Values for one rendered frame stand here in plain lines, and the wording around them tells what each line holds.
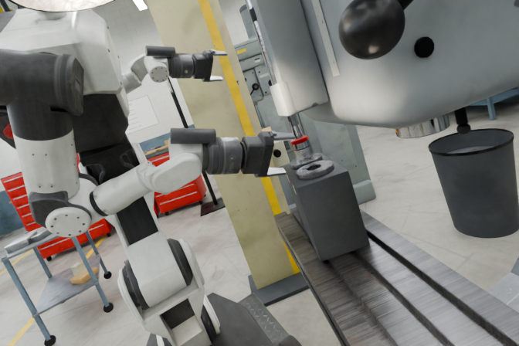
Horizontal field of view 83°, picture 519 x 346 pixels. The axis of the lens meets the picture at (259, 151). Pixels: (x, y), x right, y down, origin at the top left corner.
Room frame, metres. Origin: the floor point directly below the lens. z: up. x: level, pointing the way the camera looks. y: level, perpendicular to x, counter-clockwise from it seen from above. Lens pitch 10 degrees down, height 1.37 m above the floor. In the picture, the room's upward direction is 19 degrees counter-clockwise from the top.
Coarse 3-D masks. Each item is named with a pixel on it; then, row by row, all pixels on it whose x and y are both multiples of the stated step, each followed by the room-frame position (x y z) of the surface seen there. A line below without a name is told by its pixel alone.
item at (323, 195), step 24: (288, 168) 0.77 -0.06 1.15; (312, 168) 0.68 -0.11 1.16; (336, 168) 0.64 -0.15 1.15; (312, 192) 0.60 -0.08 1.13; (336, 192) 0.60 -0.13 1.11; (312, 216) 0.60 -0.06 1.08; (336, 216) 0.60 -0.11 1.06; (360, 216) 0.60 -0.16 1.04; (312, 240) 0.64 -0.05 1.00; (336, 240) 0.60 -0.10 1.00; (360, 240) 0.60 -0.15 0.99
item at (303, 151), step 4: (308, 140) 0.75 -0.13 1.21; (296, 144) 0.74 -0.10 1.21; (300, 144) 0.74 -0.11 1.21; (304, 144) 0.74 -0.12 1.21; (308, 144) 0.75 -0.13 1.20; (296, 148) 0.75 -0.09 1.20; (300, 148) 0.74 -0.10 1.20; (304, 148) 0.74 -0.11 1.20; (308, 148) 0.74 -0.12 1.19; (296, 152) 0.75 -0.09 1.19; (300, 152) 0.74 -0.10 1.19; (304, 152) 0.74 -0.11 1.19; (308, 152) 0.74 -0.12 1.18; (312, 152) 0.76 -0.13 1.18; (296, 156) 0.76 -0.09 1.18; (300, 156) 0.74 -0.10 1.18; (304, 156) 0.74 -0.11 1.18; (308, 156) 0.74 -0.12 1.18; (312, 156) 0.75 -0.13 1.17; (300, 160) 0.75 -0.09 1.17; (304, 160) 0.74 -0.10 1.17; (308, 160) 0.74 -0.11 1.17
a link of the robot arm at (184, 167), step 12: (180, 156) 0.60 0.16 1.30; (192, 156) 0.60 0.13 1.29; (144, 168) 0.62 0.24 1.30; (156, 168) 0.60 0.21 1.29; (168, 168) 0.59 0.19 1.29; (180, 168) 0.60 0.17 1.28; (192, 168) 0.61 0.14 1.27; (144, 180) 0.61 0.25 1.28; (156, 180) 0.59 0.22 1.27; (168, 180) 0.60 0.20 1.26; (180, 180) 0.61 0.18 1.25; (192, 180) 0.62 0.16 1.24; (168, 192) 0.62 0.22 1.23
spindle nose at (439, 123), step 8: (432, 120) 0.26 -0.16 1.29; (440, 120) 0.26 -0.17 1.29; (448, 120) 0.26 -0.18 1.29; (400, 128) 0.28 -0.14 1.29; (408, 128) 0.27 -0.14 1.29; (416, 128) 0.26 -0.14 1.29; (424, 128) 0.26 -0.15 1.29; (432, 128) 0.26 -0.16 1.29; (440, 128) 0.26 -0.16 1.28; (400, 136) 0.28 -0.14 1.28; (408, 136) 0.27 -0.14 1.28; (416, 136) 0.26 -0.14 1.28; (424, 136) 0.26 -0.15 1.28
